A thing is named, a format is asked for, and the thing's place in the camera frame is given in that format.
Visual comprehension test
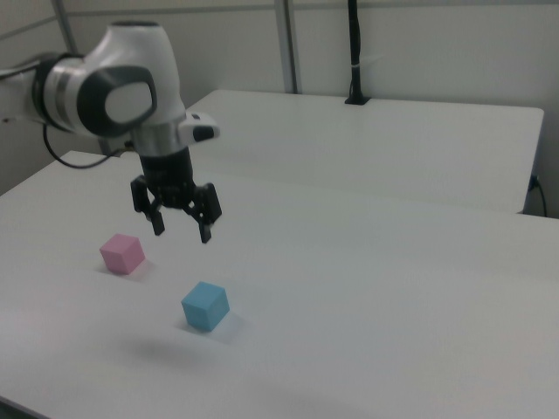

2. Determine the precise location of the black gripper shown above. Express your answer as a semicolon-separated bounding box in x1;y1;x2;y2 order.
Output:
129;147;224;244

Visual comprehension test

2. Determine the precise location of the blue cube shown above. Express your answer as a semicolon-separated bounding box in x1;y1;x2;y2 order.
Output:
180;280;231;333

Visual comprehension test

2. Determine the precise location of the pink cube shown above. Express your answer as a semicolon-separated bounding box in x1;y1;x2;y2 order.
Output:
99;233;146;276

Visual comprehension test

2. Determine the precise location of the white rectangular table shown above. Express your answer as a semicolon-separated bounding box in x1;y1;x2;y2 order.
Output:
183;88;546;216

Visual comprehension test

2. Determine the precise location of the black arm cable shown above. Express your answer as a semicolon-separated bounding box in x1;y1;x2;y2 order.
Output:
42;125;135;170

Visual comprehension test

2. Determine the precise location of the grey metal partition post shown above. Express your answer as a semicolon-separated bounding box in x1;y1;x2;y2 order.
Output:
51;0;81;56
273;0;304;95

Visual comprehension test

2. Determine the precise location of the black camera pole with base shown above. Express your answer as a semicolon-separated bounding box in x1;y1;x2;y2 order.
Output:
343;0;373;106

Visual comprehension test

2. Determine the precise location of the black power cable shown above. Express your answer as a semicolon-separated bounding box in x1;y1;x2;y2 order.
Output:
529;174;549;217

